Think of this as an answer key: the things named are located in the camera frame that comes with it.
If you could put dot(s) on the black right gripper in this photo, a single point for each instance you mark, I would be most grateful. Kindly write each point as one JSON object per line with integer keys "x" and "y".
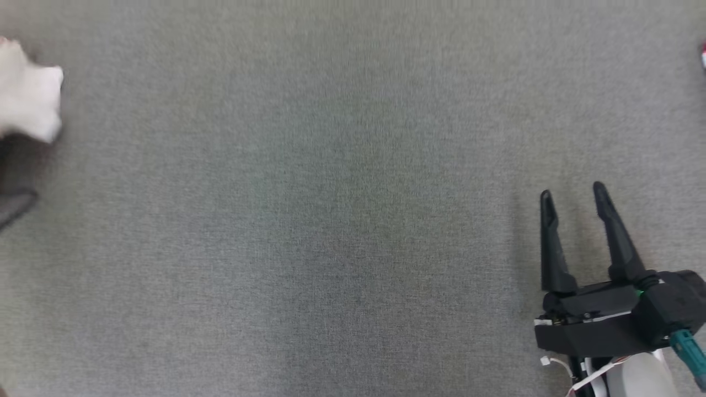
{"x": 590, "y": 328}

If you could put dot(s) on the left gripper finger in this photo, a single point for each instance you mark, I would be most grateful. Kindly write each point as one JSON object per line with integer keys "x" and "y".
{"x": 19, "y": 207}

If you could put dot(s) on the red and white jersey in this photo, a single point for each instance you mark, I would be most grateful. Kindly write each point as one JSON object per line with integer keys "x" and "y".
{"x": 27, "y": 94}

